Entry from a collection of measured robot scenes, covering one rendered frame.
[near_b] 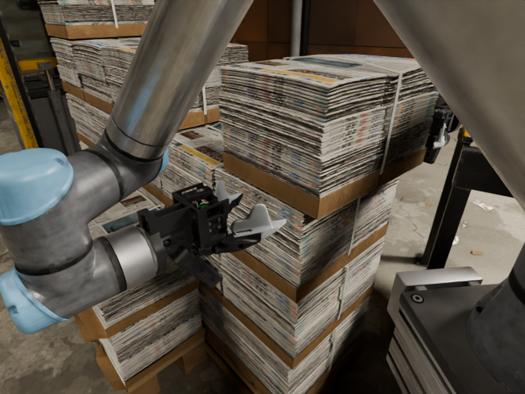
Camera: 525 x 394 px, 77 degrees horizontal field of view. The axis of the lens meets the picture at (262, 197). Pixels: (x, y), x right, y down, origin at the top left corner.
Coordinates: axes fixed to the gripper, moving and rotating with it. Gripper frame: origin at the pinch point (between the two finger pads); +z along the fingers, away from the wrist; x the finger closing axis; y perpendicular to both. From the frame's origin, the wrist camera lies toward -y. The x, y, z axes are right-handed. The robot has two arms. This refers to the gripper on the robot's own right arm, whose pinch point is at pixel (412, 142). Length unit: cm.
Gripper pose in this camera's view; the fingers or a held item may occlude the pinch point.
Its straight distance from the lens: 96.1
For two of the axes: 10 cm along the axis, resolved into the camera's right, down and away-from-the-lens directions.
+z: -7.5, 3.2, -5.7
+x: 6.6, 3.6, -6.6
